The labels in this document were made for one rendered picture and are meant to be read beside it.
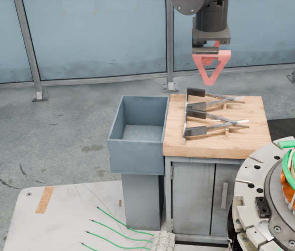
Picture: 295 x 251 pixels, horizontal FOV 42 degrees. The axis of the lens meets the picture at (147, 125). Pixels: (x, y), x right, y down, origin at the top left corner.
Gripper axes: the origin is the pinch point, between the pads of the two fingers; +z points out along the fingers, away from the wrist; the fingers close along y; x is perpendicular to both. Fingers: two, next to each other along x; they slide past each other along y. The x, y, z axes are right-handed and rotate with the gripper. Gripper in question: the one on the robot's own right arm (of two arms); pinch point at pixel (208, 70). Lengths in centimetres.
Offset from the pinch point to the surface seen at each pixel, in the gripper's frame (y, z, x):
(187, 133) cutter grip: 12.0, 6.5, -3.8
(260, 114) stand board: 2.1, 8.7, 10.9
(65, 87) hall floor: -193, 117, -99
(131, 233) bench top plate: 10.8, 37.3, -16.4
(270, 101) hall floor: -174, 116, 58
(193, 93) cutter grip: -2.6, 6.8, -2.7
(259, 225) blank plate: 33.7, 5.4, 5.8
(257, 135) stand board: 9.2, 8.7, 9.4
